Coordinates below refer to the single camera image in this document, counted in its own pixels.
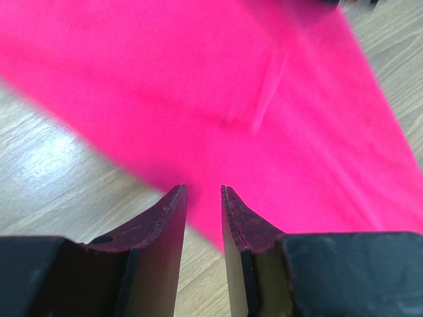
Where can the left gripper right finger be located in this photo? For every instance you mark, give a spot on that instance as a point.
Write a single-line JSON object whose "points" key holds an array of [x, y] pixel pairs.
{"points": [[271, 273]]}

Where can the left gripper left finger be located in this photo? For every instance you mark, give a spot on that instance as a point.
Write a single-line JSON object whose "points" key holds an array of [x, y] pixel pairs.
{"points": [[130, 271]]}

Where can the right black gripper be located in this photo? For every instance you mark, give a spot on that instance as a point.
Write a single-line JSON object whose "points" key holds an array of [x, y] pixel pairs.
{"points": [[354, 3]]}

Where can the crimson t shirt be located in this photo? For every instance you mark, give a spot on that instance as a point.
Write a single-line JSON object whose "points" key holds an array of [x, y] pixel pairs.
{"points": [[273, 98]]}

